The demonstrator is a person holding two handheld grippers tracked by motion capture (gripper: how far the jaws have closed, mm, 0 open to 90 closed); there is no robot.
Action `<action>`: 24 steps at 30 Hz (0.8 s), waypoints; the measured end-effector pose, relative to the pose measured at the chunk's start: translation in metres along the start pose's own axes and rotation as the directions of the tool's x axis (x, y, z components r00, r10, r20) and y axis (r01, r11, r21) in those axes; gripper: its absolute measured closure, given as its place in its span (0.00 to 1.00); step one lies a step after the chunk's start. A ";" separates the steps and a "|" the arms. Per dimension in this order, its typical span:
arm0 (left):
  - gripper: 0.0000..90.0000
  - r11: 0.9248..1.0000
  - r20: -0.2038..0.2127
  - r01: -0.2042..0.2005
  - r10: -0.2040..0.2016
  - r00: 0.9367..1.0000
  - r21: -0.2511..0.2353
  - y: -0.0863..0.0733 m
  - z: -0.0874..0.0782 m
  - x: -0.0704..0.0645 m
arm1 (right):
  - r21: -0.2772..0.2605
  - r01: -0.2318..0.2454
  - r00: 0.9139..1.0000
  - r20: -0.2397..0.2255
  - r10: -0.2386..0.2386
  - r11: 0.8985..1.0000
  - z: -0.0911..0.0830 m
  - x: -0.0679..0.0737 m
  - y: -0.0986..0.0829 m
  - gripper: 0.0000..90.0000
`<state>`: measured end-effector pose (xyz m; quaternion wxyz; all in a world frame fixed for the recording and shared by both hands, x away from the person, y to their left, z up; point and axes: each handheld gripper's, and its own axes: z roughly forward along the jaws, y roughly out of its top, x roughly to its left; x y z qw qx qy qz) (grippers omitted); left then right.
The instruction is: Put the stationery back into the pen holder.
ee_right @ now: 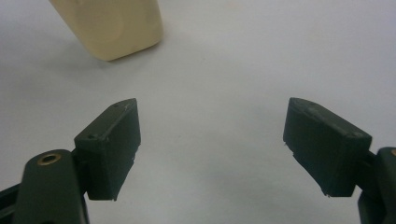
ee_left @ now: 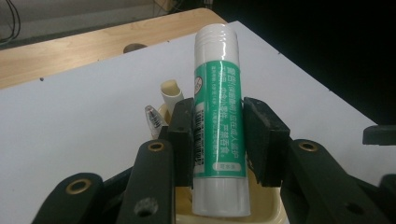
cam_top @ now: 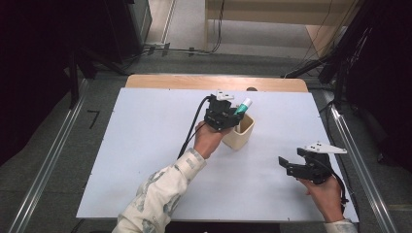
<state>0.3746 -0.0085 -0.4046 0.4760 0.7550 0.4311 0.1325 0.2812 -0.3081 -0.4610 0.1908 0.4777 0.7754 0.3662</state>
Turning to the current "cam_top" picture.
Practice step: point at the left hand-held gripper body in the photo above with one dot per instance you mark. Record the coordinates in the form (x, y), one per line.
(218, 115)

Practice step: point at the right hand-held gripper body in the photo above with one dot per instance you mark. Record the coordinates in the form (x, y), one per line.
(315, 168)

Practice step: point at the green and white glue stick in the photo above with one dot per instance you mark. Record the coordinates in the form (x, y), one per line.
(244, 105)

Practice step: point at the beige square cup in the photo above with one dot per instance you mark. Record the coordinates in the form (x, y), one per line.
(241, 136)

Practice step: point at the person's left hand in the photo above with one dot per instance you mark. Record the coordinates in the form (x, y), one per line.
(209, 140)

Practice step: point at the person's right hand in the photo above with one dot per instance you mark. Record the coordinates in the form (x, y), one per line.
(325, 197)

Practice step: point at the dark round table grommet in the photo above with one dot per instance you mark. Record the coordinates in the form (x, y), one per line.
(251, 89)

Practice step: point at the wooden table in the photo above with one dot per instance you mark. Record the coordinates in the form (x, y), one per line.
(181, 82)

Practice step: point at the white board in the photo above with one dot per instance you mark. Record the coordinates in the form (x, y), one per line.
(243, 194)

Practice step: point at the black stand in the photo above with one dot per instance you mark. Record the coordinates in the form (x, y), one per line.
(74, 74)
(336, 71)

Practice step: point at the light wooden furniture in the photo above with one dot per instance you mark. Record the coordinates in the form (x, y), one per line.
(272, 13)

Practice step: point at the dark cabinet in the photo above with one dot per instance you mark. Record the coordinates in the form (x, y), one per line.
(129, 26)

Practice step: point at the dark curtain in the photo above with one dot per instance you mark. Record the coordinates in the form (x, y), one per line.
(29, 71)

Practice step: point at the metal floor rail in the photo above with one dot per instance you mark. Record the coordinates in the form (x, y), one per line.
(48, 161)
(359, 168)

